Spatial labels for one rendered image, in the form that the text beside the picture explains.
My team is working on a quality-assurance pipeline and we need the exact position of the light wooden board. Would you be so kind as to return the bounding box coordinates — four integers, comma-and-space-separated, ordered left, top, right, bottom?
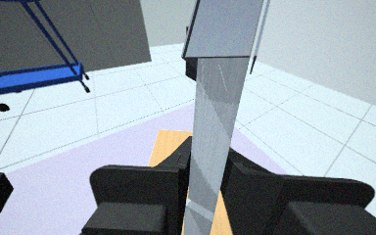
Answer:
148, 129, 232, 235

